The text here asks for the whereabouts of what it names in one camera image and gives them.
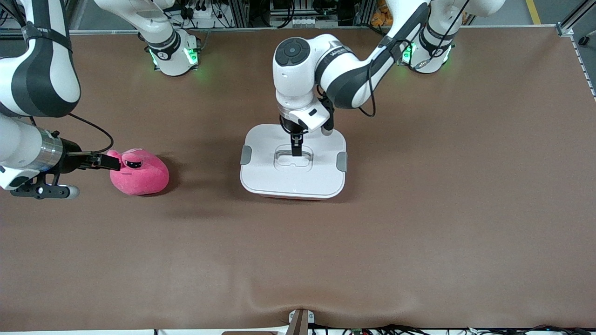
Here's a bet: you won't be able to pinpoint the aluminium table edge rail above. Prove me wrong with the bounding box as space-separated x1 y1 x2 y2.
0 24 559 37

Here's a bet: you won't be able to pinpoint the white power strip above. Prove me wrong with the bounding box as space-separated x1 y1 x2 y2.
184 4 230 29

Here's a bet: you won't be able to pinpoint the white box lid grey latches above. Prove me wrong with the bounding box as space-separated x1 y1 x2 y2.
239 124 348 201

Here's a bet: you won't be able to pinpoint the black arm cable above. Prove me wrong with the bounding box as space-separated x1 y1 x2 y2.
358 0 471 118
28 113 115 155

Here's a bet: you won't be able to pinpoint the pink plush toy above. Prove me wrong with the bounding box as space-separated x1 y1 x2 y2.
106 148 170 196

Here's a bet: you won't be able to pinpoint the aluminium corner post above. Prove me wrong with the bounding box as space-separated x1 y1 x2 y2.
555 0 596 38

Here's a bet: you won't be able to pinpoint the brown table cover mat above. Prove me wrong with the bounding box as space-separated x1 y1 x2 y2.
0 26 596 332

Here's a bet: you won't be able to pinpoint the white perforated side rail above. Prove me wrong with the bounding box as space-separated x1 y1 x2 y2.
570 35 596 101

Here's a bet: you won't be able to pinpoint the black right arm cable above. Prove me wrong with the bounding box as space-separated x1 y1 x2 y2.
28 113 115 155

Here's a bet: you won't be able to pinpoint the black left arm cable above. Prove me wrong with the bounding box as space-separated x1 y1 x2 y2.
358 0 471 118

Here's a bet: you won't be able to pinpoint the metal clamp bracket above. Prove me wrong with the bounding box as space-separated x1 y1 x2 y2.
286 308 315 335

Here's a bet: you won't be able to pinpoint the grey socket strip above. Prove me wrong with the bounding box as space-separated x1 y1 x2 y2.
269 15 323 28

